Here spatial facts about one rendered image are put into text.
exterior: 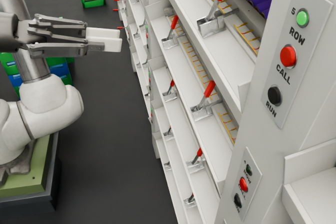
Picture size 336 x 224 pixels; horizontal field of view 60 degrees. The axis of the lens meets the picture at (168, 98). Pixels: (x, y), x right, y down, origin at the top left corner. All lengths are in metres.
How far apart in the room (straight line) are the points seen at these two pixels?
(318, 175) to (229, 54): 0.21
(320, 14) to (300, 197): 0.17
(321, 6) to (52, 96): 0.99
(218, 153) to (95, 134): 1.12
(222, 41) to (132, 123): 1.21
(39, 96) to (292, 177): 0.94
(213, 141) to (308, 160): 0.31
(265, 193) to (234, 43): 0.22
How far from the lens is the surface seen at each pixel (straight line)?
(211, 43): 0.47
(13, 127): 1.13
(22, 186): 1.21
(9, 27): 0.61
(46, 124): 1.14
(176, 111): 0.89
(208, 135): 0.58
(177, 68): 0.73
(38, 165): 1.25
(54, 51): 0.59
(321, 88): 0.24
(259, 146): 0.34
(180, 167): 1.01
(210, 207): 0.73
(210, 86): 0.56
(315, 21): 0.23
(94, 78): 1.94
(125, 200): 1.37
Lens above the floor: 1.21
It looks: 44 degrees down
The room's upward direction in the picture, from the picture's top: straight up
